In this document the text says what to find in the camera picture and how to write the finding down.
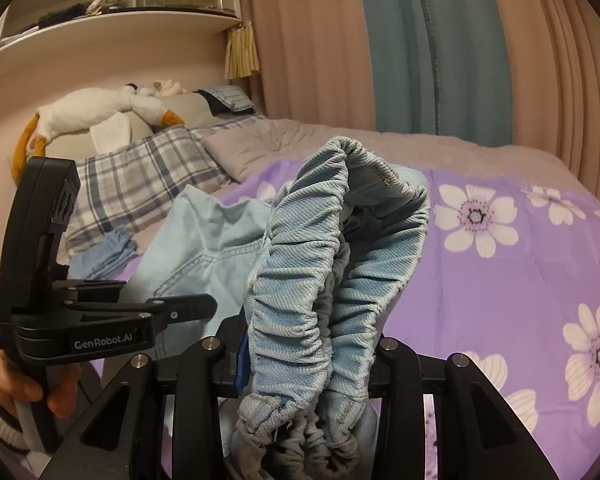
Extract plaid pillow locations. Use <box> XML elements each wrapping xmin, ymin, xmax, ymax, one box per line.
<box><xmin>63</xmin><ymin>125</ymin><xmax>229</xmax><ymax>257</ymax></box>

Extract pink curtain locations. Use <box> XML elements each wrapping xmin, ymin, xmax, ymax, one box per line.
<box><xmin>242</xmin><ymin>0</ymin><xmax>600</xmax><ymax>199</ymax></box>

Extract folded blue jeans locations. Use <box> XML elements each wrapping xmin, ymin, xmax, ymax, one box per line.
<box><xmin>68</xmin><ymin>228</ymin><xmax>138</xmax><ymax>280</ymax></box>

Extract person left hand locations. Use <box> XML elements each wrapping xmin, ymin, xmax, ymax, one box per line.
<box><xmin>0</xmin><ymin>350</ymin><xmax>82</xmax><ymax>419</ymax></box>

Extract purple floral bedsheet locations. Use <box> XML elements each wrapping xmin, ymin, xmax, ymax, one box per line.
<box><xmin>113</xmin><ymin>160</ymin><xmax>600</xmax><ymax>479</ymax></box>

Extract white wall shelf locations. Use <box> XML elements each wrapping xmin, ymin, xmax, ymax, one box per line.
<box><xmin>0</xmin><ymin>0</ymin><xmax>241</xmax><ymax>75</ymax></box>

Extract white goose plush toy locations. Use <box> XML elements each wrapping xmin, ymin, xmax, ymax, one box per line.
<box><xmin>11</xmin><ymin>84</ymin><xmax>185</xmax><ymax>183</ymax></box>

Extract light green strawberry pants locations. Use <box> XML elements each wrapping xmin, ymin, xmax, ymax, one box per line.
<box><xmin>121</xmin><ymin>136</ymin><xmax>430</xmax><ymax>479</ymax></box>

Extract teal curtain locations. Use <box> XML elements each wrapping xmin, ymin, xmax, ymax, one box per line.
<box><xmin>363</xmin><ymin>0</ymin><xmax>513</xmax><ymax>148</ymax></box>

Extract striped folded pillow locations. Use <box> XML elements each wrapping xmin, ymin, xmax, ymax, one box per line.
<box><xmin>197</xmin><ymin>84</ymin><xmax>255</xmax><ymax>116</ymax></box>

